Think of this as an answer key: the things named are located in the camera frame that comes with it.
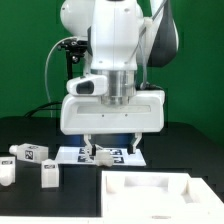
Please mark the white marker sheet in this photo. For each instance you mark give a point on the white marker sheet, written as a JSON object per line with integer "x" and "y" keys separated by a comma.
{"x": 76, "y": 155}

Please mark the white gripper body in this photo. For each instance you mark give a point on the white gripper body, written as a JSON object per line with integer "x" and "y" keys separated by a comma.
{"x": 88, "y": 115}

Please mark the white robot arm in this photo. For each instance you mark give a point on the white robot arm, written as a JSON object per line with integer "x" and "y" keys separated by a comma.
{"x": 106, "y": 99}

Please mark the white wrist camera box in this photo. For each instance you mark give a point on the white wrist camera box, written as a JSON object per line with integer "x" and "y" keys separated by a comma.
{"x": 90, "y": 85}

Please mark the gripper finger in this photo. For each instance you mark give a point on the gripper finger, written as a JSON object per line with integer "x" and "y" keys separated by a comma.
{"x": 89, "y": 149}
{"x": 134, "y": 143}

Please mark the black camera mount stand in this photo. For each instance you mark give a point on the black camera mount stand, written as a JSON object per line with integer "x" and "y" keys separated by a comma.
{"x": 75, "y": 50}

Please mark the white square table top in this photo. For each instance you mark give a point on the white square table top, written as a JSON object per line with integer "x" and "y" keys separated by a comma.
{"x": 159, "y": 196}

